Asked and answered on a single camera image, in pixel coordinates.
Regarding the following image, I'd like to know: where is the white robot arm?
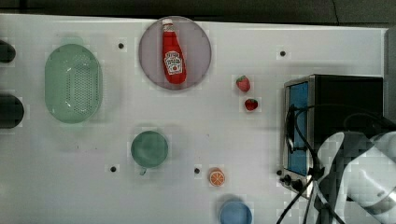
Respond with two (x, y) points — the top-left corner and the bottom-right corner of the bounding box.
(309, 132), (396, 224)

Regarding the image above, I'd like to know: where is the black toaster oven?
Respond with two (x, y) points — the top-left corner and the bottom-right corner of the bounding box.
(277, 74), (384, 192)

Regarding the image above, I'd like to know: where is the lower red strawberry toy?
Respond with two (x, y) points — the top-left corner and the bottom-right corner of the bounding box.
(245, 99), (259, 111)

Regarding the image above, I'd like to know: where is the red strawberry toy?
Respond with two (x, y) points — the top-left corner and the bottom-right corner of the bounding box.
(235, 76), (250, 92)
(245, 99), (259, 111)

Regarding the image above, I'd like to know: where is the red ketchup bottle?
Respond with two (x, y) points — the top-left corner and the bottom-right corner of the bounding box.
(162, 19), (187, 85)

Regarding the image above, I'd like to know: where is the upper red strawberry toy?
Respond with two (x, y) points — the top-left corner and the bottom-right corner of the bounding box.
(235, 76), (250, 92)

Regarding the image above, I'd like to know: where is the green mug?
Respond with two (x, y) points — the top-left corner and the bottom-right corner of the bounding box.
(131, 131), (169, 175)

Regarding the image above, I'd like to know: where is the orange slice toy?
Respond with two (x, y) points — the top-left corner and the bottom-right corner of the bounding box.
(208, 168), (226, 187)

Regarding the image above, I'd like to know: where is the blue cup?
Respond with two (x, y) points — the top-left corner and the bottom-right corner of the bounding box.
(219, 201), (253, 224)

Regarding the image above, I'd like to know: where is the green perforated colander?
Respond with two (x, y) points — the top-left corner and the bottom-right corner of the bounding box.
(45, 44), (103, 124)

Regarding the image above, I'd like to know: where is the black round object lower left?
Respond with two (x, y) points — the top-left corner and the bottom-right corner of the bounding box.
(0, 94), (24, 129)

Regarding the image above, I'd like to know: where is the black round object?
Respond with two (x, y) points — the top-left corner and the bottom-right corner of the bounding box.
(0, 94), (24, 129)
(0, 40), (16, 63)

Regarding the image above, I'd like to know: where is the black round object upper left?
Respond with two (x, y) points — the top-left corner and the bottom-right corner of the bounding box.
(0, 40), (16, 63)

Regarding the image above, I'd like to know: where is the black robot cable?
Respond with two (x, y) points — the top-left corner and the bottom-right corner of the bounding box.
(275, 104), (396, 224)

